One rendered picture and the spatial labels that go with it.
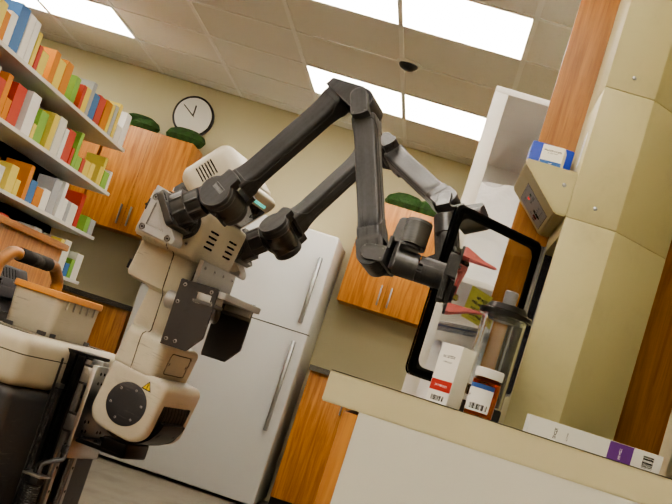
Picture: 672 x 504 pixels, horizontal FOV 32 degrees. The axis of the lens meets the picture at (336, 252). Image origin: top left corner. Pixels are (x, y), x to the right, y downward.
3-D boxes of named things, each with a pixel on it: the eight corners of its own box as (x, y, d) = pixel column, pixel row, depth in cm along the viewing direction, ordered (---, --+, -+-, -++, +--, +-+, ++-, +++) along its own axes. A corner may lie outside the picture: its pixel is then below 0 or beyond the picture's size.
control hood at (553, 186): (548, 238, 280) (560, 199, 281) (565, 216, 248) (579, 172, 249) (502, 224, 281) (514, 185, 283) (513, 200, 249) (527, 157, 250)
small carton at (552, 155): (559, 179, 262) (566, 154, 262) (558, 174, 257) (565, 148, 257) (537, 174, 263) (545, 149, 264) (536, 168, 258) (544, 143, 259)
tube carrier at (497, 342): (502, 421, 239) (531, 322, 241) (501, 421, 229) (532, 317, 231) (451, 405, 241) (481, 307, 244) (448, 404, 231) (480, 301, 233)
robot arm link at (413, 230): (370, 273, 248) (357, 256, 241) (387, 226, 251) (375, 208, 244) (421, 283, 243) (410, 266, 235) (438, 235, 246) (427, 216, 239)
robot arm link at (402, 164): (386, 171, 318) (371, 139, 312) (404, 160, 318) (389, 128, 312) (452, 234, 281) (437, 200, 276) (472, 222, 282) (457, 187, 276)
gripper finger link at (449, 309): (490, 289, 235) (446, 275, 236) (479, 323, 234) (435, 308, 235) (488, 292, 242) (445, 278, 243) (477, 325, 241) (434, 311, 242)
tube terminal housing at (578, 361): (594, 458, 273) (684, 151, 281) (618, 465, 241) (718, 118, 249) (491, 425, 275) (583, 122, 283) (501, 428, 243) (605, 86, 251)
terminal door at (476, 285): (494, 404, 275) (543, 244, 279) (405, 373, 256) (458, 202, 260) (492, 403, 275) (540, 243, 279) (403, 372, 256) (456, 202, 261)
